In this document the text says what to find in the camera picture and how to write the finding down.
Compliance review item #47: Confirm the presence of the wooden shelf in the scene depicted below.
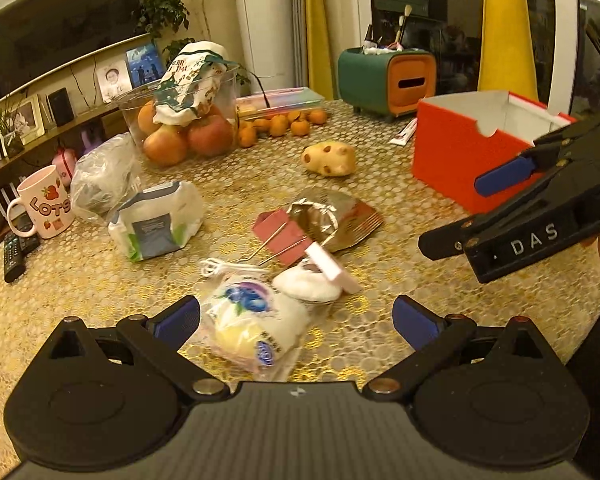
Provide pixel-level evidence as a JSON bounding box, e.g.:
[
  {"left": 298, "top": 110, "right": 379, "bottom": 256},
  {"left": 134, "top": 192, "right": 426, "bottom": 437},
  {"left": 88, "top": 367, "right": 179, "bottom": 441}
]
[{"left": 0, "top": 35, "right": 156, "bottom": 196}]

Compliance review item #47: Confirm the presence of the green leafy houseplant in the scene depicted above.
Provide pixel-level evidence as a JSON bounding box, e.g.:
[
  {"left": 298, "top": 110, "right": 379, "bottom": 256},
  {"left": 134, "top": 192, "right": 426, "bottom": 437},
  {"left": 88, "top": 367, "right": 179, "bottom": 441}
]
[{"left": 137, "top": 0, "right": 221, "bottom": 68}]

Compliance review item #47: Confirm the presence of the white blueberry print snack packet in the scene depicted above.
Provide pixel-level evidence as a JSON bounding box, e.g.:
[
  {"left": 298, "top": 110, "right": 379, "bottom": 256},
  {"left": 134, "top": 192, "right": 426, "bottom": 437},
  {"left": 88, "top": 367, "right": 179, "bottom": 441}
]
[{"left": 200, "top": 272, "right": 311, "bottom": 381}]

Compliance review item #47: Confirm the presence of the yellow potato toy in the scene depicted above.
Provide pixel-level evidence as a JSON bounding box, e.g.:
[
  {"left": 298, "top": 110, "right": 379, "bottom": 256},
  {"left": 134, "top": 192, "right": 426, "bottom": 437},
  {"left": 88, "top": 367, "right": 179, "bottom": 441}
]
[{"left": 301, "top": 141, "right": 357, "bottom": 177}]

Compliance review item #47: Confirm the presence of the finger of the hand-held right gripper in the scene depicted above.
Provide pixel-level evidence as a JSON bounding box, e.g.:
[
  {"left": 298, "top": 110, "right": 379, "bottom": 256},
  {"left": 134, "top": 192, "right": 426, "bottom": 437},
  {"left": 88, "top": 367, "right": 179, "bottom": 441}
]
[
  {"left": 474, "top": 111, "right": 600, "bottom": 198},
  {"left": 418, "top": 172, "right": 581, "bottom": 262}
]

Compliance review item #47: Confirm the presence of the portrait drawing card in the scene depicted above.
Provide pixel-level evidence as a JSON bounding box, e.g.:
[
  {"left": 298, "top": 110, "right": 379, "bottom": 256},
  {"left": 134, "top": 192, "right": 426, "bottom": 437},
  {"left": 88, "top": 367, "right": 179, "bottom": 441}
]
[{"left": 96, "top": 60, "right": 132, "bottom": 103}]

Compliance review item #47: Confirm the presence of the gold lace covered desktop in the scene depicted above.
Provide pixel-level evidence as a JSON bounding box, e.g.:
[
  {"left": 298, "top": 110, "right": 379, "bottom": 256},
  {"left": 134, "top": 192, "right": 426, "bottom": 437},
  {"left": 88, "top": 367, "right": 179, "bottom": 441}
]
[{"left": 0, "top": 97, "right": 600, "bottom": 476}]

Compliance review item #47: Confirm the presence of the pastel flat box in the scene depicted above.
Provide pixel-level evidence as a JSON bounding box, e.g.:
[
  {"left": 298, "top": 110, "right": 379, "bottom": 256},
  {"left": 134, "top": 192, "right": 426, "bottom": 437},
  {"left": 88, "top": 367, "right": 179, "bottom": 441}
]
[{"left": 236, "top": 86, "right": 326, "bottom": 121}]

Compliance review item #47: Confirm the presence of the pink strawberry mug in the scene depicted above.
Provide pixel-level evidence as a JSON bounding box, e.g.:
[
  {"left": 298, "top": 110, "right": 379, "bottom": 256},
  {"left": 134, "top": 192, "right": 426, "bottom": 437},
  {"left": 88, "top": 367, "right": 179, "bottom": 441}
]
[{"left": 6, "top": 165, "right": 76, "bottom": 239}]

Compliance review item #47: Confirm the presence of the pink binder clip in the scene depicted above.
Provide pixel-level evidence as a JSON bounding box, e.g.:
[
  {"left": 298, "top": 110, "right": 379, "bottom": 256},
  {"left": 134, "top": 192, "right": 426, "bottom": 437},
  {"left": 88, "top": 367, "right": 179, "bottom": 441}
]
[{"left": 230, "top": 209, "right": 315, "bottom": 267}]

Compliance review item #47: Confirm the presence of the clear plastic bag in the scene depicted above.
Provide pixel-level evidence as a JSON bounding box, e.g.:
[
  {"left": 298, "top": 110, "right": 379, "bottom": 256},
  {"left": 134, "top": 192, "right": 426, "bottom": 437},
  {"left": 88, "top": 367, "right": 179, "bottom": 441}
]
[{"left": 70, "top": 132, "right": 143, "bottom": 221}]

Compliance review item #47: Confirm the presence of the silver foil snack bag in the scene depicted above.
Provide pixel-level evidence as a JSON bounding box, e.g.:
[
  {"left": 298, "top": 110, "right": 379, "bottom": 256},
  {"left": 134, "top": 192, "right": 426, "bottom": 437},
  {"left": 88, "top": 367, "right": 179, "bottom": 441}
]
[{"left": 286, "top": 189, "right": 385, "bottom": 253}]

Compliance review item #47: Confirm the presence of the clear fruit bowl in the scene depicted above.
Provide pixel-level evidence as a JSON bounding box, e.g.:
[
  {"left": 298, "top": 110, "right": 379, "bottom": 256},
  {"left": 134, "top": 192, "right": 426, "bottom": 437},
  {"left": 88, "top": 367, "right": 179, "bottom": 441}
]
[{"left": 116, "top": 65, "right": 241, "bottom": 167}]

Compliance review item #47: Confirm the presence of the white wet wipes pack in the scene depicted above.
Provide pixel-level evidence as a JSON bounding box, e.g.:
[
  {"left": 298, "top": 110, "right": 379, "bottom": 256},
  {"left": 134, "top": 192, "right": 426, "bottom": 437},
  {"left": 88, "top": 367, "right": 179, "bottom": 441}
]
[{"left": 107, "top": 180, "right": 206, "bottom": 263}]

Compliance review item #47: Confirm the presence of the white green snack bag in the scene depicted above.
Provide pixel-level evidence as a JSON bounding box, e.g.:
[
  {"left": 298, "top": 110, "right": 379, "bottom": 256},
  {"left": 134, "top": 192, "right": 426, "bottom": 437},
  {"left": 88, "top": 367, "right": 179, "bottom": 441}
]
[{"left": 152, "top": 40, "right": 241, "bottom": 126}]

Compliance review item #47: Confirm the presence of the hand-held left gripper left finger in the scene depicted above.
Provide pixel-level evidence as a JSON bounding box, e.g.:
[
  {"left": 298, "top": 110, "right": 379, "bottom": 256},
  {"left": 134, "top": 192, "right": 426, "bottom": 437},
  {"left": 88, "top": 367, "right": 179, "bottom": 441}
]
[{"left": 50, "top": 295, "right": 231, "bottom": 401}]

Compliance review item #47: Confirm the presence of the white pink rectangular block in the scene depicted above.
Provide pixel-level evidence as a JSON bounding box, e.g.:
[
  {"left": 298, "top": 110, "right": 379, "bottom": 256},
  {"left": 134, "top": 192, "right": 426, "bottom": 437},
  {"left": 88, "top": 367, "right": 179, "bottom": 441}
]
[{"left": 304, "top": 244, "right": 362, "bottom": 295}]

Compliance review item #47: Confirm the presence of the makeup brush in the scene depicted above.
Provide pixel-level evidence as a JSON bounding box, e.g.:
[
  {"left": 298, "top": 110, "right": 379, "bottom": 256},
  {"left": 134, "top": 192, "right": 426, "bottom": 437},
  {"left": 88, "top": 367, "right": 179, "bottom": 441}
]
[{"left": 394, "top": 4, "right": 413, "bottom": 46}]

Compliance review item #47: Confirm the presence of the yellow curtain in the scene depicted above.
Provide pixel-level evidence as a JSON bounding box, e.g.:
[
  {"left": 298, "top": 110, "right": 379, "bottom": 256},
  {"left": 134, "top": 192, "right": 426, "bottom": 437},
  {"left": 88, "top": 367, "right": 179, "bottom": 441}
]
[
  {"left": 305, "top": 0, "right": 338, "bottom": 101},
  {"left": 477, "top": 0, "right": 540, "bottom": 106}
]

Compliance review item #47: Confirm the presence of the blue picture card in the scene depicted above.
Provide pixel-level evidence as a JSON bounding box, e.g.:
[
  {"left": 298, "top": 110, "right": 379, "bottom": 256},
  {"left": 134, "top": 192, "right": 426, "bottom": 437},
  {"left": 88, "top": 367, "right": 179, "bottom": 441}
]
[{"left": 126, "top": 42, "right": 163, "bottom": 86}]

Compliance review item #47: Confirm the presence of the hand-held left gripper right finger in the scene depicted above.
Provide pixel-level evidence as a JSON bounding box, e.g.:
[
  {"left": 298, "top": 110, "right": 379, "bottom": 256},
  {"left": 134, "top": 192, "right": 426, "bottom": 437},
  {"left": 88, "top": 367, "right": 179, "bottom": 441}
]
[{"left": 362, "top": 295, "right": 563, "bottom": 401}]

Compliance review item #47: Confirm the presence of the small potted grass plant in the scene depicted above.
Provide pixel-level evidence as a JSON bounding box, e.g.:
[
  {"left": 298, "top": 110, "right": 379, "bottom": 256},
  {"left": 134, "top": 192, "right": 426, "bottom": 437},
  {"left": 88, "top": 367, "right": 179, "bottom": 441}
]
[{"left": 0, "top": 102, "right": 23, "bottom": 158}]

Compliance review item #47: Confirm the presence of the red apple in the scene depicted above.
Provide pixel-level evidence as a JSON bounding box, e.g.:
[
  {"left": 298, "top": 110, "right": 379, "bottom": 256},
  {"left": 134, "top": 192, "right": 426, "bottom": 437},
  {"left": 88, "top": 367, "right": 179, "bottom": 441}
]
[
  {"left": 142, "top": 125, "right": 188, "bottom": 167},
  {"left": 187, "top": 115, "right": 235, "bottom": 157}
]

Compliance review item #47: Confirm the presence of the white arched frame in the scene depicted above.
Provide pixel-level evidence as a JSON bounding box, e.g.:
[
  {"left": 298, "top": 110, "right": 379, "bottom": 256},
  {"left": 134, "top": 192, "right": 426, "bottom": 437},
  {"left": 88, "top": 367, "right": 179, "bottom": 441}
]
[{"left": 550, "top": 0, "right": 578, "bottom": 116}]

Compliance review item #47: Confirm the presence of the pile of tangerines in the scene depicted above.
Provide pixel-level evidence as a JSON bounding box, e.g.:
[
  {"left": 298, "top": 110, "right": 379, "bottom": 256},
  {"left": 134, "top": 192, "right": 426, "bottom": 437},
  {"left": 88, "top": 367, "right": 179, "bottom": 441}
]
[{"left": 236, "top": 107, "right": 328, "bottom": 149}]

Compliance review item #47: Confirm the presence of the small black speaker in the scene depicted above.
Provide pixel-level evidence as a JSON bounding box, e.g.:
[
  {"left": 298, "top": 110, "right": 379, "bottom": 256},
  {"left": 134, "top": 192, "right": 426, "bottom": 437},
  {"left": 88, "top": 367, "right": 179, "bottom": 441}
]
[{"left": 47, "top": 87, "right": 76, "bottom": 126}]

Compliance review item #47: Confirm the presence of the black television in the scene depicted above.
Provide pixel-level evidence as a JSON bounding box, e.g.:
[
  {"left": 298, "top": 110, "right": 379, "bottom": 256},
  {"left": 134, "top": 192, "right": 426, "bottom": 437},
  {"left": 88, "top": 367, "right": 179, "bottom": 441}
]
[{"left": 0, "top": 0, "right": 153, "bottom": 106}]

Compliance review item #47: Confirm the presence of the white fluffy hair clip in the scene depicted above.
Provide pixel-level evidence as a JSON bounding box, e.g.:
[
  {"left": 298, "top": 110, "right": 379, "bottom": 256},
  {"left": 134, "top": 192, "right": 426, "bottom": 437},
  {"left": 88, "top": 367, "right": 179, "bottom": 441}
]
[{"left": 271, "top": 265, "right": 342, "bottom": 305}]

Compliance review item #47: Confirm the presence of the black remote control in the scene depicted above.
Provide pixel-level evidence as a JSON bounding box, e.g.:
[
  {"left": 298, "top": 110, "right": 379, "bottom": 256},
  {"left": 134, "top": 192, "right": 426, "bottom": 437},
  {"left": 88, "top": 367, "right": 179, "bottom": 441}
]
[{"left": 3, "top": 230, "right": 41, "bottom": 283}]

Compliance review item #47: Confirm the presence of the red storage box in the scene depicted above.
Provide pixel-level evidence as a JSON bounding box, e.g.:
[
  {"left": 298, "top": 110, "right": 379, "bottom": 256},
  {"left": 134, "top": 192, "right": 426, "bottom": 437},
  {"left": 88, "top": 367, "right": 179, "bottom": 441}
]
[{"left": 411, "top": 90, "right": 578, "bottom": 215}]

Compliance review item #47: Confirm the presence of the white photo frame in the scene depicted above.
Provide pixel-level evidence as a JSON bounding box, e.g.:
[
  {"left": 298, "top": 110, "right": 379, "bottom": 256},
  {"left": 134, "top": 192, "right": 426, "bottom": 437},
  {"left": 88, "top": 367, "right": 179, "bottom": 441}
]
[{"left": 5, "top": 95, "right": 46, "bottom": 143}]

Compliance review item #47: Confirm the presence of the white toothpaste tube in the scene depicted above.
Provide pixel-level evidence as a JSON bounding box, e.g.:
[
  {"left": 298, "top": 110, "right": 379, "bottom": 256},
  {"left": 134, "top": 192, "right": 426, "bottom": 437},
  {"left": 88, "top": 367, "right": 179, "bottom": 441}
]
[{"left": 389, "top": 117, "right": 420, "bottom": 147}]

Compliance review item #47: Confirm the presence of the white standing air conditioner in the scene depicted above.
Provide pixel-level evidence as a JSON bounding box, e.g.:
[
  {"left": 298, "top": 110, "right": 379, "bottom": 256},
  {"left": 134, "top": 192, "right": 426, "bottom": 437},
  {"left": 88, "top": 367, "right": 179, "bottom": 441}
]
[{"left": 232, "top": 0, "right": 306, "bottom": 96}]

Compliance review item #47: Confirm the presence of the pink piggy toy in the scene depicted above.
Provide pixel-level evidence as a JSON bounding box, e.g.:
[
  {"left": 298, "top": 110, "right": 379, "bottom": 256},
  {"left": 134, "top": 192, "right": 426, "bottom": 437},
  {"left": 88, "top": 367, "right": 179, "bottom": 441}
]
[{"left": 51, "top": 149, "right": 77, "bottom": 186}]

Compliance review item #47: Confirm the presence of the orange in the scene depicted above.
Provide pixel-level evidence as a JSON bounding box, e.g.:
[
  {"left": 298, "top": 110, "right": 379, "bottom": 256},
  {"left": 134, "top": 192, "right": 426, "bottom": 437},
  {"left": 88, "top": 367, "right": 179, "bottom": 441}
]
[{"left": 137, "top": 102, "right": 161, "bottom": 136}]

